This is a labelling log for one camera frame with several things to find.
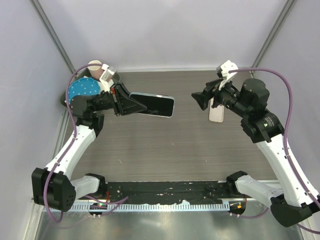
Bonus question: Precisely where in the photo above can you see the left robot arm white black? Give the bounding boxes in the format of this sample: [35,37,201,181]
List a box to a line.
[31,77,147,212]

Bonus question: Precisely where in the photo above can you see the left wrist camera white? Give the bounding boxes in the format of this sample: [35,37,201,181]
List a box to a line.
[99,63,117,92]

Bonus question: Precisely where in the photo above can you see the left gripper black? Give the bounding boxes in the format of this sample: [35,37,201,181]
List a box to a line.
[91,81,147,117]

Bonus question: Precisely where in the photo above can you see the clear phone case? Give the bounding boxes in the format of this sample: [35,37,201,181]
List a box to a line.
[128,91,175,119]

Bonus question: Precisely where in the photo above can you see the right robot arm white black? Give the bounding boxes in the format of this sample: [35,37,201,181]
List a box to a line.
[191,78,320,227]

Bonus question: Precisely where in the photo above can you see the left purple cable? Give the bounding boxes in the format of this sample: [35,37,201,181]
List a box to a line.
[43,64,130,224]

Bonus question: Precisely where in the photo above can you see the purple cable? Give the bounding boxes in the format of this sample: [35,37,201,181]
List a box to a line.
[43,64,130,224]
[228,67,320,235]

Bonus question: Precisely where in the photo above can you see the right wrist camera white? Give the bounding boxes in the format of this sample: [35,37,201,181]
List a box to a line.
[216,60,239,90]

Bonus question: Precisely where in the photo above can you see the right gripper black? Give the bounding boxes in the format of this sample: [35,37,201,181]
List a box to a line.
[191,76,251,118]

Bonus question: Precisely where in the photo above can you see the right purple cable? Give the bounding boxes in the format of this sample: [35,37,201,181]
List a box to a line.
[228,67,320,235]

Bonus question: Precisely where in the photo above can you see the dark green tray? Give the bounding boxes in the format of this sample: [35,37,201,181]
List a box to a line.
[59,66,122,113]

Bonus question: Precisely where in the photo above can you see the blue dotted plate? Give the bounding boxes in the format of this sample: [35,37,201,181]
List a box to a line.
[68,77,102,103]

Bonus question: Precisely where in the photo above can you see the slotted cable duct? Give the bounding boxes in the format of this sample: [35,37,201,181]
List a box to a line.
[42,201,231,213]

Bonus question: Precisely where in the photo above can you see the pink mug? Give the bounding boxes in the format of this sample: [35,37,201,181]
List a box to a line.
[87,60,104,80]

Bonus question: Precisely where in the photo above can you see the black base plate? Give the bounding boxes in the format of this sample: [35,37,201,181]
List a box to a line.
[77,180,257,204]

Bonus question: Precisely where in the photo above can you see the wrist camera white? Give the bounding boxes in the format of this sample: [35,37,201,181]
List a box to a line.
[99,63,117,92]
[216,60,239,90]

